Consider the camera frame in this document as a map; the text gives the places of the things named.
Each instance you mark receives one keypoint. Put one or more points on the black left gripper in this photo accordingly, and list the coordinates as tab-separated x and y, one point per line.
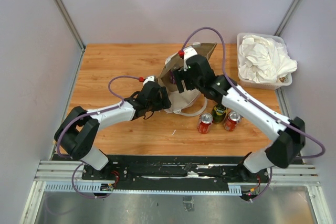
164	103

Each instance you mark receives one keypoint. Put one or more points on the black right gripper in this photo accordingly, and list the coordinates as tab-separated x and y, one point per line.
180	74

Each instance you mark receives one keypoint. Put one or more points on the purple soda can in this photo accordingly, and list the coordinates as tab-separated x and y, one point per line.
172	78

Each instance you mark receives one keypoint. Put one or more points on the pink patterned canvas bag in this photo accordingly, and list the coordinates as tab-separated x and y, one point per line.
186	99

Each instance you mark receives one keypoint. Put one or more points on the dark glass bottle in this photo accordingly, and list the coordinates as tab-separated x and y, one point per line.
219	112

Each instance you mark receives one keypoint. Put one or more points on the red soda can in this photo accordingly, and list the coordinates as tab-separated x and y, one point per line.
204	122

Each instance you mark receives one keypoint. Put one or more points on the red coke can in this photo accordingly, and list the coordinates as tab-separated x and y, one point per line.
232	120

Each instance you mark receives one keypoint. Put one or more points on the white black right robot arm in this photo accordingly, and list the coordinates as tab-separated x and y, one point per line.
287	135

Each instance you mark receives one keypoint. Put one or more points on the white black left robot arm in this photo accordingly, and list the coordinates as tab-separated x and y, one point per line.
78	131

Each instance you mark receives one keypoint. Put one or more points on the white crumpled cloth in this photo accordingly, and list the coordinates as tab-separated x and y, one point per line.
267	58

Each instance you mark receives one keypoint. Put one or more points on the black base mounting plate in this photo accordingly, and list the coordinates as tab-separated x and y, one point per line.
172	172

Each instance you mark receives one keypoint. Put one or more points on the white plastic basket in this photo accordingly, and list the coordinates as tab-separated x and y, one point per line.
262	58

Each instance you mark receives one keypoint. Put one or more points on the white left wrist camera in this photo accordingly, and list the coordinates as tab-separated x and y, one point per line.
147	79

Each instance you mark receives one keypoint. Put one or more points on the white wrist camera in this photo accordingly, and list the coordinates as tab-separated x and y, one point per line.
185	54
147	79

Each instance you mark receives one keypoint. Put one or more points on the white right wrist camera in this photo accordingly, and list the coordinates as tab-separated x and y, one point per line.
185	54

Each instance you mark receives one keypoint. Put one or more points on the white slotted cable duct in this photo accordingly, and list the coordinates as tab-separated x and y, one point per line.
105	188

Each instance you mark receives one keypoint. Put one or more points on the front aluminium frame rails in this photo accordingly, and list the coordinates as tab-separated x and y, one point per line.
55	171

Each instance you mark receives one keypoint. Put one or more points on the aluminium frame rail right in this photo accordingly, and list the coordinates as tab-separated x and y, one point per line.
287	17

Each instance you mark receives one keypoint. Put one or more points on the aluminium frame rail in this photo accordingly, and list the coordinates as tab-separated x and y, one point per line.
287	17
70	24

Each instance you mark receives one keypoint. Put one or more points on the aluminium frame rail left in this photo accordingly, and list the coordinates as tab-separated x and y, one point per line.
70	24

